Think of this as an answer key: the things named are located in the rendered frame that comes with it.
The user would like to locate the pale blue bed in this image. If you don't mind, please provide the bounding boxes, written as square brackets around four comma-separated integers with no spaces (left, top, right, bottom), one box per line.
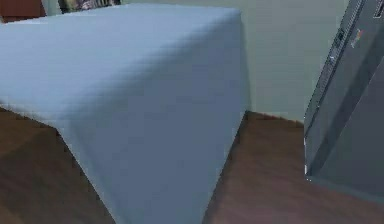
[0,3,252,224]

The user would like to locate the dark patterned pillow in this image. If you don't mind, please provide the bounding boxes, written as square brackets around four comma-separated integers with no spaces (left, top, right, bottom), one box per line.
[58,0,123,14]

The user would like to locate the grey fridge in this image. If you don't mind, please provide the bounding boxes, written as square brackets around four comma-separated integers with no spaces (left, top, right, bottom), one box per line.
[303,0,384,205]

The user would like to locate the brown wooden cabinet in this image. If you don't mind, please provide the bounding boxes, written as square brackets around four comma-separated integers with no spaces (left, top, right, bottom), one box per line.
[0,0,47,24]

